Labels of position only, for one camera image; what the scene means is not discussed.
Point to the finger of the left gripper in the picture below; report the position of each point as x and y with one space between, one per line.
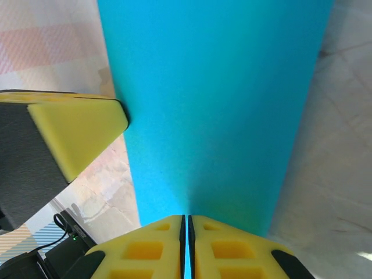
72 136
35 96

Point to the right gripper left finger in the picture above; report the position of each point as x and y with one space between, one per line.
139 253

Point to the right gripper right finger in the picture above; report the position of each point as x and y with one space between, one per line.
238 255

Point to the blue square paper sheet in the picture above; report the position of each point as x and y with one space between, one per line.
218 101

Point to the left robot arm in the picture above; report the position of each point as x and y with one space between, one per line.
67 251

